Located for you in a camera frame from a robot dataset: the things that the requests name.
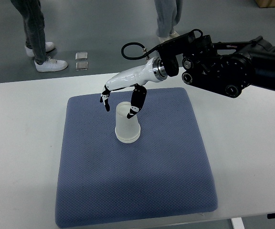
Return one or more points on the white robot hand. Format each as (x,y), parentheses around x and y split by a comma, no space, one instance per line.
(153,71)

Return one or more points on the person in grey jeans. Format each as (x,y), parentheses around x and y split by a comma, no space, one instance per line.
(36,45)

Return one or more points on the blue textured cushion mat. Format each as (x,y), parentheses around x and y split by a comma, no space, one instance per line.
(166,172)

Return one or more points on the white table leg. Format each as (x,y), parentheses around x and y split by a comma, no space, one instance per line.
(237,223)

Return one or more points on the white paper cup on mat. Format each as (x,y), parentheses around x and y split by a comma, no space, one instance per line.
(128,141)

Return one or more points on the cardboard box corner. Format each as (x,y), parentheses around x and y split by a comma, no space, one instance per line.
(265,3)

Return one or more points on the white paper cup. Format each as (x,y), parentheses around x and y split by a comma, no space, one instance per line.
(126,128)
(128,141)

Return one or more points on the upper metal floor plate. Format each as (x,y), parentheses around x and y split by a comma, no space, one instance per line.
(81,55)

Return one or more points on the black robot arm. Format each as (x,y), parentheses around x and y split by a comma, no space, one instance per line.
(225,68)

